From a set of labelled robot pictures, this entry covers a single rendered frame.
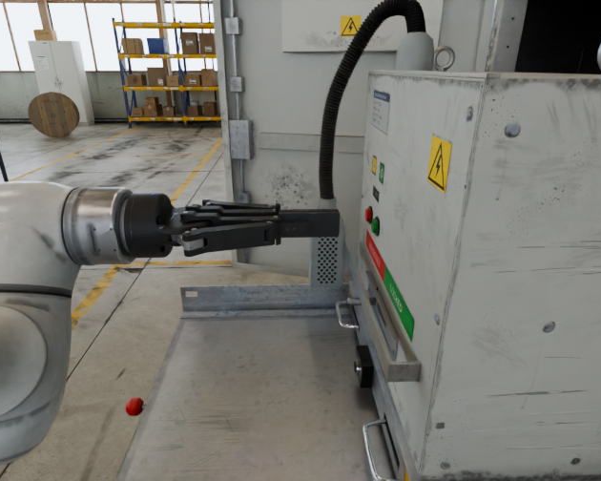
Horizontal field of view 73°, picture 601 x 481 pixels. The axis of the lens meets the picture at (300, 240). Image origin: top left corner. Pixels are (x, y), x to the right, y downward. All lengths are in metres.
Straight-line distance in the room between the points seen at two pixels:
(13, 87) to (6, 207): 13.03
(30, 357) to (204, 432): 0.37
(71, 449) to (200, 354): 1.20
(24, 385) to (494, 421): 0.49
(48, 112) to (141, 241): 9.87
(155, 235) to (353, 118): 0.70
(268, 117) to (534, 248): 0.80
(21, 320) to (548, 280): 0.51
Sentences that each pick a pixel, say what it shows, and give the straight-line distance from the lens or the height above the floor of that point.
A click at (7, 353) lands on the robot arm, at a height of 1.17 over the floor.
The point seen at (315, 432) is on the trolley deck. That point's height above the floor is 0.85.
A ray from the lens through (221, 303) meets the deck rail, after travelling 1.03.
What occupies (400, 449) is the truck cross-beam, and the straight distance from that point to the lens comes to 0.63.
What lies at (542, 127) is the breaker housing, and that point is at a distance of 0.41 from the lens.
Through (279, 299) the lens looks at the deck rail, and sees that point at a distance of 1.01.
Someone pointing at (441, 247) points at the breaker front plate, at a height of 1.22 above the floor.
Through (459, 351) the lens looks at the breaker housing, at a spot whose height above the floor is 1.12.
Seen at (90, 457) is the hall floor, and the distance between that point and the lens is 1.98.
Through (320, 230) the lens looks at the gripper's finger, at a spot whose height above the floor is 1.22.
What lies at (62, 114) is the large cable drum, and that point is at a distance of 10.29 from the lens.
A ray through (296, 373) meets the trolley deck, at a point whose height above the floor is 0.85.
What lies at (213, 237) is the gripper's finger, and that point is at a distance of 0.44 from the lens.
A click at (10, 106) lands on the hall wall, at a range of 13.68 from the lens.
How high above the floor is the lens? 1.40
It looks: 23 degrees down
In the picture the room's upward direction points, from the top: straight up
